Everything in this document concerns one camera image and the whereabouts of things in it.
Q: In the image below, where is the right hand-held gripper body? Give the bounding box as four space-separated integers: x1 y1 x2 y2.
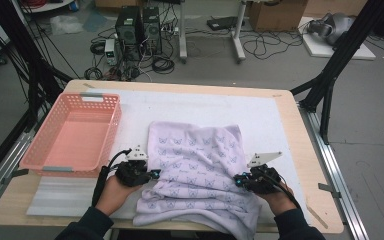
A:
243 151 284 195

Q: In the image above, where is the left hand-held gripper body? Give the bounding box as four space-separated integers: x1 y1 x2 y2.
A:
114 144 152 188

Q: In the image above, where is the lilac printed blanket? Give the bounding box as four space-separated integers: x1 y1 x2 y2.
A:
132 120 263 240

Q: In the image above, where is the pink plastic basket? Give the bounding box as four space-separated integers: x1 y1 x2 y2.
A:
19 92 123 178

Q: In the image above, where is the person's right hand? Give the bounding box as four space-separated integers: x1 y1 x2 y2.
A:
255 184 298 217

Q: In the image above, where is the person's left hand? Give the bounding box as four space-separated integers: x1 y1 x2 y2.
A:
94 174 142 217

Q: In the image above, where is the thin wooden stick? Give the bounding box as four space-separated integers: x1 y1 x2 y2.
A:
305 196 329 230

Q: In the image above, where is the white grid mat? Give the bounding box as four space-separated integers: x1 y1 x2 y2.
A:
86 88 312 225

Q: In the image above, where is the grey power supply unit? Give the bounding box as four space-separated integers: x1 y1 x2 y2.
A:
104 38 119 67

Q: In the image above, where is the black computer tower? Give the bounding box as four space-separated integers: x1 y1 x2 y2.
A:
141 6 164 56
114 5 144 63

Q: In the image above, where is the white floor board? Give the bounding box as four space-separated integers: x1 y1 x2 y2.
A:
298 16 377 61

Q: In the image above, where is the black flat device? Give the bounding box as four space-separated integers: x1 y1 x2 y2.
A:
206 15 246 32

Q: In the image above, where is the clear plastic bag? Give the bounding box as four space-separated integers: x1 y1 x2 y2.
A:
49 14 84 36

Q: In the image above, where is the brown cardboard box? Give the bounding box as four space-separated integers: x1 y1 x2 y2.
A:
94 0 144 9
248 0 309 33

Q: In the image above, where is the grey headset device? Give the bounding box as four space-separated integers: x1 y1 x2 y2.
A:
306 12 356 46

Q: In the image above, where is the beige cardboard box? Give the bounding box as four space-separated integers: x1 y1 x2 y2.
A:
304 0 369 18

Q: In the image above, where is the round white table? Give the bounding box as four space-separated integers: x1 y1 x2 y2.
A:
19 0 76 14

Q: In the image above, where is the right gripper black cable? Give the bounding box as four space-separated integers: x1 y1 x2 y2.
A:
263 169 303 211

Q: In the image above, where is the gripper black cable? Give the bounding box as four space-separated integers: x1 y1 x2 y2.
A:
263 169 303 211
91 148 133 208

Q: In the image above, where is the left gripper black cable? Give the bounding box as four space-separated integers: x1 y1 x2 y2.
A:
91 148 133 208

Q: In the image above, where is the grey metal bracket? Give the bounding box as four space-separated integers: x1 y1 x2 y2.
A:
1 168 30 186
317 182 343 199

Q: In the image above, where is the aluminium rail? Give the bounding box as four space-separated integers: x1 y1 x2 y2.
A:
298 103 371 240
0 129 36 218

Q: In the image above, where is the black cable coil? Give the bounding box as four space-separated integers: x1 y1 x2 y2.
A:
151 54 176 75
83 66 104 81

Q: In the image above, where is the black metal frame stand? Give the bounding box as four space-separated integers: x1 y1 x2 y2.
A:
0 0 74 188
289 0 384 146

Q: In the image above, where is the white desk frame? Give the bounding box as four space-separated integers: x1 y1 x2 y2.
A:
178 0 248 64

